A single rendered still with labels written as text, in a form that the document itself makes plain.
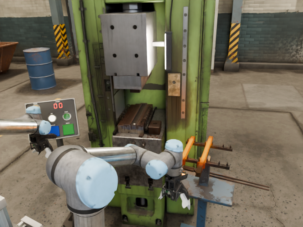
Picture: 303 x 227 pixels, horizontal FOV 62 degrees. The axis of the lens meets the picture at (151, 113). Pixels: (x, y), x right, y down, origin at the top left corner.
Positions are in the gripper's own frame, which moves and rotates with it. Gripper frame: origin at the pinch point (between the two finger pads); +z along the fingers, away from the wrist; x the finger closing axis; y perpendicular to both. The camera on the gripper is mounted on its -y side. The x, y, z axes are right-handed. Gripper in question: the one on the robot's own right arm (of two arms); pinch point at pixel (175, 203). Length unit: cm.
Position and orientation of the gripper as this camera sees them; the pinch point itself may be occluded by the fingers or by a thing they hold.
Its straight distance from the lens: 130.2
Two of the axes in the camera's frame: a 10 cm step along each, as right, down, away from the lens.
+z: 0.3, 9.1, 4.1
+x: 8.8, 1.7, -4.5
